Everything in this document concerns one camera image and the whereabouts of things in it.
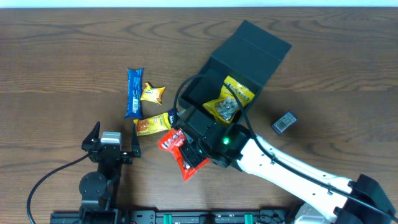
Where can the small dark blue box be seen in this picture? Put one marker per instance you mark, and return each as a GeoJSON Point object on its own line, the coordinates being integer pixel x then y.
{"type": "Point", "coordinates": [284, 122]}

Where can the red Hacks candy bag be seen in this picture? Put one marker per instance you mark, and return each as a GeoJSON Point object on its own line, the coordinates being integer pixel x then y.
{"type": "Point", "coordinates": [176, 143]}

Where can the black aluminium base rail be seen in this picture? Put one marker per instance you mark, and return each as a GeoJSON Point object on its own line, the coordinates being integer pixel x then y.
{"type": "Point", "coordinates": [152, 217]}

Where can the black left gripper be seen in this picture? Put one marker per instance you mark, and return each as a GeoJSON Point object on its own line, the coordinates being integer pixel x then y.
{"type": "Point", "coordinates": [111, 155]}

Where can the dark blue Cadbury chocolate bar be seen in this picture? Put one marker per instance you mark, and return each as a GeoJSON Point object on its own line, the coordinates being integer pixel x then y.
{"type": "Point", "coordinates": [171, 117]}

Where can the small yellow candy packet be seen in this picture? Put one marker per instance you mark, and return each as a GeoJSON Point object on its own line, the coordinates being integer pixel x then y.
{"type": "Point", "coordinates": [152, 94]}

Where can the yellow Hacks candy bag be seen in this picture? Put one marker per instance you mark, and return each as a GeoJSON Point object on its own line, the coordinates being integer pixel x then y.
{"type": "Point", "coordinates": [226, 105]}

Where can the dark green open box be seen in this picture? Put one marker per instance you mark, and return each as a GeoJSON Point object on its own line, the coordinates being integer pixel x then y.
{"type": "Point", "coordinates": [250, 56]}

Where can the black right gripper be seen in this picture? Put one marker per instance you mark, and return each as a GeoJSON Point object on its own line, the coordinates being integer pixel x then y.
{"type": "Point", "coordinates": [188, 149]}

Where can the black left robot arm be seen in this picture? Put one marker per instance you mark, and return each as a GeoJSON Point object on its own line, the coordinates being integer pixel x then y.
{"type": "Point", "coordinates": [99, 188]}

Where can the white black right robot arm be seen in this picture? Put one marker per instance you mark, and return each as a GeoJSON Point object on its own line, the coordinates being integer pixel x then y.
{"type": "Point", "coordinates": [327, 198]}

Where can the yellow orange snack packet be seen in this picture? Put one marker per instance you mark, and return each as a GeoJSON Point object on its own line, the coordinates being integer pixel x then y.
{"type": "Point", "coordinates": [152, 125]}

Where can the long blue snack bar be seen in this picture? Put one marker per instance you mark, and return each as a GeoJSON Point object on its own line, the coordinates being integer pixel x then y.
{"type": "Point", "coordinates": [134, 92]}

